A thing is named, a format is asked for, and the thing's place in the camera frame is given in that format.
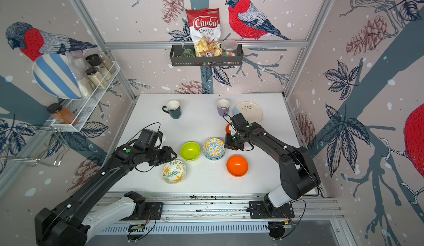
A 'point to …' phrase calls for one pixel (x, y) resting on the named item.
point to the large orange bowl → (237, 166)
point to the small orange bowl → (227, 130)
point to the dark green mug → (173, 107)
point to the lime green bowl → (190, 151)
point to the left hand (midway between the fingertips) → (176, 153)
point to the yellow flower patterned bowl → (174, 171)
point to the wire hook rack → (53, 131)
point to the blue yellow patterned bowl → (214, 149)
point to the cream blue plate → (251, 111)
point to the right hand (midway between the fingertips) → (225, 144)
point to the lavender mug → (223, 106)
